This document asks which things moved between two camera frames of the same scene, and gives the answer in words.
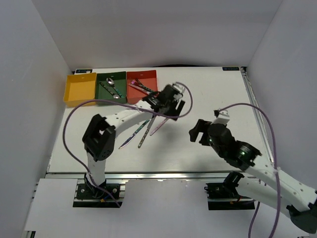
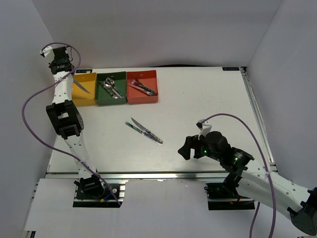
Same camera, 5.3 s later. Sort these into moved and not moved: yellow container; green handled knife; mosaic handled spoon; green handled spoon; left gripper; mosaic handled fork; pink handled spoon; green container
Moved: pink handled spoon; left gripper; green handled knife; green handled spoon
Not moved: mosaic handled spoon; yellow container; green container; mosaic handled fork
